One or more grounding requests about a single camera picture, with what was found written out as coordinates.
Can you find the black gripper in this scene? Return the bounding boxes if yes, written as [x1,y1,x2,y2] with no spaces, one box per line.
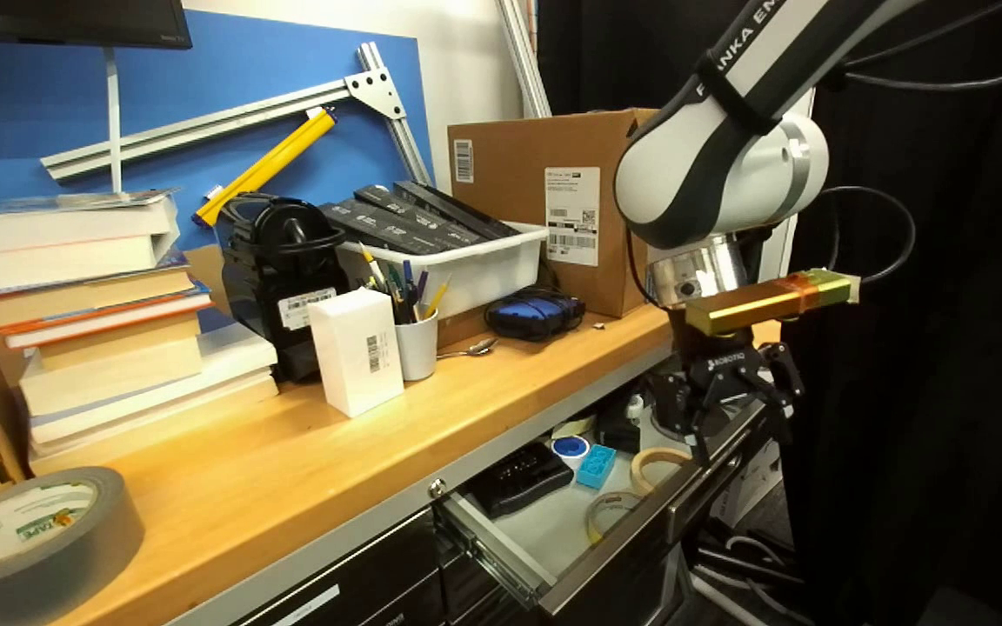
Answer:
[650,339,810,468]

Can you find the open grey metal drawer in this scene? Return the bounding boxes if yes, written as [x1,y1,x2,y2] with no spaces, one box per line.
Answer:
[432,379,787,621]

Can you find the beige tape roll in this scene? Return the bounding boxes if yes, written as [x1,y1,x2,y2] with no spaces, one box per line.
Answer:
[627,447,696,498]

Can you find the small black block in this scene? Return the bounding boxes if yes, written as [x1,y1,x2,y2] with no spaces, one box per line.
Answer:
[591,411,643,456]

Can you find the blue and white tape roll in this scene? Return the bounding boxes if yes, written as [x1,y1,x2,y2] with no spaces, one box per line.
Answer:
[548,433,595,471]

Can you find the thin pale tape roll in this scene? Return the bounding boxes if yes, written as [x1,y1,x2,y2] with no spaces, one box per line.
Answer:
[581,490,646,551]

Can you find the black electronic device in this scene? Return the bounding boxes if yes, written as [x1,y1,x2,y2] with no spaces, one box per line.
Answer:
[464,437,576,523]

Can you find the blue and black pouch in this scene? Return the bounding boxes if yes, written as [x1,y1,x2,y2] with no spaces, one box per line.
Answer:
[485,287,588,344]

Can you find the white plastic bin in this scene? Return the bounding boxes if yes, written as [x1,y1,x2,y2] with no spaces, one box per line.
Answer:
[333,220,554,325]

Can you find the brown cardboard shipping box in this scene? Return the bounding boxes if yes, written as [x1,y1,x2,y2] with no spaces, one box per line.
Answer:
[445,105,683,320]

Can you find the white pen cup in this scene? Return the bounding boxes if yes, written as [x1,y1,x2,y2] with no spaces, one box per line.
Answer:
[392,313,445,386]

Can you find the long black box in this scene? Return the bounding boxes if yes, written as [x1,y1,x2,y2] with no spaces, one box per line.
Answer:
[319,197,445,258]
[350,181,485,250]
[392,177,522,243]

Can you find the bunch of pens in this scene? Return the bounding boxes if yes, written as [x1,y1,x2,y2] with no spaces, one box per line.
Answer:
[358,243,451,326]

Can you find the white small carton box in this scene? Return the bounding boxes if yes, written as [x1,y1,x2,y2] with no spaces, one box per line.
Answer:
[305,287,411,421]

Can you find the black cabinet front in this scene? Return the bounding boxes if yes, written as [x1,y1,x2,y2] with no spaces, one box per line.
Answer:
[226,505,515,626]

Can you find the upright aluminium extrusion bar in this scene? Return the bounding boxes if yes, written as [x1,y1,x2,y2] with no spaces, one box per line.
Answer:
[494,0,558,122]

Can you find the large white flat book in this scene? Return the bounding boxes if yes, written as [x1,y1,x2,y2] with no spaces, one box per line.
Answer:
[23,320,283,453]

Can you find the yellow spirit level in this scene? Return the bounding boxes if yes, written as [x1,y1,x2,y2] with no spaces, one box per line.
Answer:
[196,107,342,229]

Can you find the thick tan paged book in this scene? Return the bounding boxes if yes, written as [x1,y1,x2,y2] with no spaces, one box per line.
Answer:
[15,313,207,425]

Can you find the red edged book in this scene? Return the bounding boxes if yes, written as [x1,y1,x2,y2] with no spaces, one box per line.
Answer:
[0,290,217,355]

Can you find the brown cover book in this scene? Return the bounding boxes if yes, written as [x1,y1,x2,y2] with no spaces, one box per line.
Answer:
[0,265,197,333]

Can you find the white monitor stand pole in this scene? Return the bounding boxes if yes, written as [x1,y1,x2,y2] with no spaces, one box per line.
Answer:
[100,47,127,203]

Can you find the thick white book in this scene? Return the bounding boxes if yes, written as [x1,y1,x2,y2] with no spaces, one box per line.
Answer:
[0,191,184,304]

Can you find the blue pin board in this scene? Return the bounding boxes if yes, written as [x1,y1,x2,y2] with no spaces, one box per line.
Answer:
[0,6,439,318]

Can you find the black monitor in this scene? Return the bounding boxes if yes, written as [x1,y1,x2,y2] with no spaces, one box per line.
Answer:
[0,0,196,51]

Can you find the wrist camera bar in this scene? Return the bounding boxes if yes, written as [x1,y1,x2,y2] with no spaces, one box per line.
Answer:
[683,265,865,340]

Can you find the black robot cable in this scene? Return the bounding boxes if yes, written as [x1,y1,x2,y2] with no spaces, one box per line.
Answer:
[819,181,921,290]

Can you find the aluminium extrusion frame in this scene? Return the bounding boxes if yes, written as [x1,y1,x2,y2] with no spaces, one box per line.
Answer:
[38,41,436,189]

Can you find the grey duct tape roll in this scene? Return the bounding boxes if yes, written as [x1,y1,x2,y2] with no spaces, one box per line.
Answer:
[0,462,151,626]

